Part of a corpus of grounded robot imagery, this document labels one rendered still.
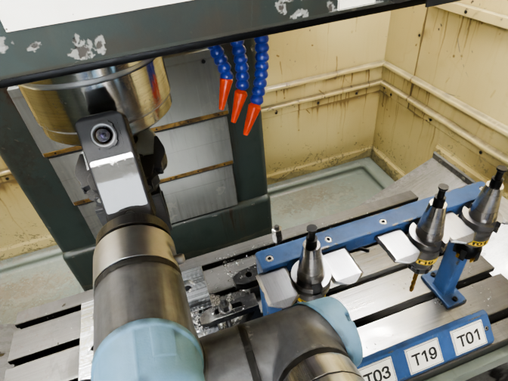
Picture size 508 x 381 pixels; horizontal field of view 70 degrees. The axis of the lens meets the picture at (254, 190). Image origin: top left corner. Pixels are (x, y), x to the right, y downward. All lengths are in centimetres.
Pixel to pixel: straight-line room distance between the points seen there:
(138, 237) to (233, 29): 19
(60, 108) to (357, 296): 79
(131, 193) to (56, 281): 131
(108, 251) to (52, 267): 140
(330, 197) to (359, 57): 61
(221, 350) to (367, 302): 65
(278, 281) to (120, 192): 32
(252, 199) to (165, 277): 96
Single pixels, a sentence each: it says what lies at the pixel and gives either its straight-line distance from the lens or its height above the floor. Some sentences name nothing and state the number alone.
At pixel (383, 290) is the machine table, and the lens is 100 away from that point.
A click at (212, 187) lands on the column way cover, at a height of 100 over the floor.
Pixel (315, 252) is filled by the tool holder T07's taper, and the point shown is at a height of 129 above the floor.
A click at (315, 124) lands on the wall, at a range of 166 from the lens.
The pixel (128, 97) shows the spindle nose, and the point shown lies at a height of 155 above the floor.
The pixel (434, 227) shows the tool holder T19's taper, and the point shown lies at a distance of 66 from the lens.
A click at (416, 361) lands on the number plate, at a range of 89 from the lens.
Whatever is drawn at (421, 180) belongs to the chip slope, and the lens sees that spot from 149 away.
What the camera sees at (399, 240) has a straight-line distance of 68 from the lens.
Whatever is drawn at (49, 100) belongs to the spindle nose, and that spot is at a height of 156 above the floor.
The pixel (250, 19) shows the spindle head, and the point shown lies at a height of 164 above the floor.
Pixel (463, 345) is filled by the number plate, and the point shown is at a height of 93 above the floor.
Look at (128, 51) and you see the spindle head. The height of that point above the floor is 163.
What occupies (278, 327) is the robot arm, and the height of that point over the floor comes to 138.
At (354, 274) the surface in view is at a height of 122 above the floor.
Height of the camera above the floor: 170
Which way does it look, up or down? 40 degrees down
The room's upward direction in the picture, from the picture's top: 7 degrees counter-clockwise
